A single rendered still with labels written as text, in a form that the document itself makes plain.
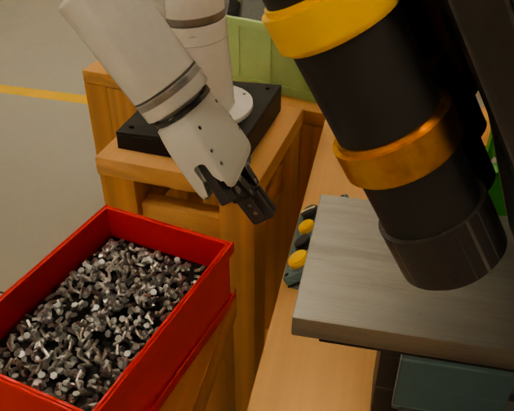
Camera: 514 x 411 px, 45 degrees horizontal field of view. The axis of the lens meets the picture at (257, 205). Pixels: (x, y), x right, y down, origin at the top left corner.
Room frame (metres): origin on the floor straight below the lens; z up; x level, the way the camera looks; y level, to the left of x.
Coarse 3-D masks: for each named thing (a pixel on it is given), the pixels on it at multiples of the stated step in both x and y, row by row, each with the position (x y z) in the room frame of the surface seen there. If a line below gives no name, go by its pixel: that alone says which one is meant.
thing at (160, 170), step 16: (288, 112) 1.19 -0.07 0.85; (272, 128) 1.12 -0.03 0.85; (288, 128) 1.12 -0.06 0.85; (112, 144) 1.05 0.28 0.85; (272, 144) 1.05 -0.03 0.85; (288, 144) 1.10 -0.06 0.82; (96, 160) 1.00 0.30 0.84; (112, 160) 1.00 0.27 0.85; (128, 160) 0.99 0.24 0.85; (144, 160) 0.99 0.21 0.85; (160, 160) 0.99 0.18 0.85; (256, 160) 0.99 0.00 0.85; (272, 160) 1.00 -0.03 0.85; (112, 176) 1.00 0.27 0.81; (128, 176) 0.98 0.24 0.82; (144, 176) 0.97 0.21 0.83; (160, 176) 0.96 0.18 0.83; (176, 176) 0.95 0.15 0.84; (256, 176) 0.94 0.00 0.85; (272, 176) 0.99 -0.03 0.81
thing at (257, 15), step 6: (246, 0) 1.73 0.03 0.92; (252, 0) 1.72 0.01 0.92; (258, 0) 1.72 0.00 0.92; (246, 6) 1.66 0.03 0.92; (252, 6) 1.66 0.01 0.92; (258, 6) 1.65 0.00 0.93; (264, 6) 1.64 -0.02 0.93; (240, 12) 1.72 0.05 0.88; (246, 12) 1.66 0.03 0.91; (252, 12) 1.65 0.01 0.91; (258, 12) 1.64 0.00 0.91; (246, 18) 1.65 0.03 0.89; (252, 18) 1.64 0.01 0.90; (258, 18) 1.64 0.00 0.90
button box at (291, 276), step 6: (300, 216) 0.73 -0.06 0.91; (300, 222) 0.71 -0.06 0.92; (300, 234) 0.68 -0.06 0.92; (306, 234) 0.67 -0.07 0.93; (294, 240) 0.68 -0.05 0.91; (294, 246) 0.66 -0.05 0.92; (294, 252) 0.65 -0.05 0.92; (288, 258) 0.64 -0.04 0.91; (288, 264) 0.62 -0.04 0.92; (288, 270) 0.61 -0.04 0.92; (294, 270) 0.60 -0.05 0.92; (300, 270) 0.60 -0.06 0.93; (288, 276) 0.60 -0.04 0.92; (294, 276) 0.59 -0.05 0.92; (300, 276) 0.59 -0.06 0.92; (288, 282) 0.60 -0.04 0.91; (294, 282) 0.59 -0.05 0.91; (294, 288) 0.59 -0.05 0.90
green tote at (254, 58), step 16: (240, 0) 1.91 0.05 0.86; (240, 32) 1.45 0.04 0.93; (256, 32) 1.43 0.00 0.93; (240, 48) 1.45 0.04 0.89; (256, 48) 1.43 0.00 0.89; (272, 48) 1.41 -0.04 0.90; (240, 64) 1.45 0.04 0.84; (256, 64) 1.43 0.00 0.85; (272, 64) 1.41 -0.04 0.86; (288, 64) 1.39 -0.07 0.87; (240, 80) 1.45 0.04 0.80; (256, 80) 1.43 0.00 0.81; (272, 80) 1.41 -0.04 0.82; (288, 80) 1.39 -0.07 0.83; (304, 80) 1.37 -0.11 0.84; (304, 96) 1.37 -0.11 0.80
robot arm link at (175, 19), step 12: (168, 0) 1.06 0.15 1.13; (180, 0) 1.05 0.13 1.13; (192, 0) 1.05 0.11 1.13; (204, 0) 1.05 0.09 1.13; (216, 0) 1.07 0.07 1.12; (168, 12) 1.06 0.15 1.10; (180, 12) 1.05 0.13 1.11; (192, 12) 1.05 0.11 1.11; (204, 12) 1.05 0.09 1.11; (216, 12) 1.07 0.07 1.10; (180, 24) 1.05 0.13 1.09; (192, 24) 1.05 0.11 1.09; (204, 24) 1.05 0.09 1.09
